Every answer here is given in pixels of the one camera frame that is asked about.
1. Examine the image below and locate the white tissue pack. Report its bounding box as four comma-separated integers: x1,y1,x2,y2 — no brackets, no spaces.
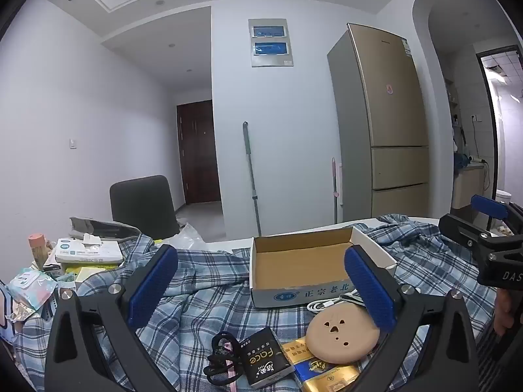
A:
54,234,124,265

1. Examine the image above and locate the clear plastic bag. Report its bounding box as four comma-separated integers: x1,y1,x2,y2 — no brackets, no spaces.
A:
153,222,209,253

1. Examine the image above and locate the dark grey chair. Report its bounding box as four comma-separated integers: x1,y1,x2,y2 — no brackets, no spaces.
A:
110,175,180,239

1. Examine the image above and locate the beige round powder puff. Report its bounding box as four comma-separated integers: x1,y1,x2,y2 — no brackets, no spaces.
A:
306,303,380,364

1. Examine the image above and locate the kitchen counter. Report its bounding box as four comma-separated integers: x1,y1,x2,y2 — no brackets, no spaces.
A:
451,161,493,210

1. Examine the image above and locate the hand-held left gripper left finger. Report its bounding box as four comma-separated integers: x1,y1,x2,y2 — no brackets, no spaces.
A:
44,244,179,392

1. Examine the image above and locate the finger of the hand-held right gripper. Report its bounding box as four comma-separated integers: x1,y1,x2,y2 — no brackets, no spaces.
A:
471,195,523,231
439,213,505,254

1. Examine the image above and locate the grey bag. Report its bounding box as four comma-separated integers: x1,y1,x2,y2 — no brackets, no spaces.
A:
69,216,142,239

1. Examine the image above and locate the pink strap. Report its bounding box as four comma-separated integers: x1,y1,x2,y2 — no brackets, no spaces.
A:
221,343,243,392

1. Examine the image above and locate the grey electrical panel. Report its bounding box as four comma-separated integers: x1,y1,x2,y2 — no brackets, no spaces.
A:
248,18,295,68

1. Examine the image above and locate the gold refrigerator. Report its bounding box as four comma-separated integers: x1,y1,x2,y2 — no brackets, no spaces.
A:
327,23,430,225

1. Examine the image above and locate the grey mop handle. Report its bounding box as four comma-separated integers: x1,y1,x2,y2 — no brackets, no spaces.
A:
242,122,263,237

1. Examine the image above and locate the pale blue wipes packet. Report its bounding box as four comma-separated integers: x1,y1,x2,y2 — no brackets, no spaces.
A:
6,267,59,321

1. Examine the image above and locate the white cable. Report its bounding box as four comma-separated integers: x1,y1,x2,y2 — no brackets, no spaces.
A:
306,293,362,313

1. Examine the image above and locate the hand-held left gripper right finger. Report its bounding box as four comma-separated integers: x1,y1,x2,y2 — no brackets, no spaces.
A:
344,244,480,392

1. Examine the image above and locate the dark wooden door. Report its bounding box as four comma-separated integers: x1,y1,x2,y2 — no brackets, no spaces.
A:
177,100,222,205

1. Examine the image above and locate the shallow cardboard box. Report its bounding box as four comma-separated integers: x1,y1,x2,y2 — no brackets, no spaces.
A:
249,227,398,308

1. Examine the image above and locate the person's right hand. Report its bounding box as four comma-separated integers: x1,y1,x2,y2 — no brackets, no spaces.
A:
492,288,523,337

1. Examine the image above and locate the black small pack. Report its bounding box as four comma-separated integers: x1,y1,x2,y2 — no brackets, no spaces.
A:
236,327,296,388

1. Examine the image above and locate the blue plaid shirt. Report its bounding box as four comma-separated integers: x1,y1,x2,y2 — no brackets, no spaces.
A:
12,213,503,392

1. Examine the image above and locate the gold and blue packet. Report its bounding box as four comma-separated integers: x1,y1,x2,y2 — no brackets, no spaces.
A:
282,338,362,392

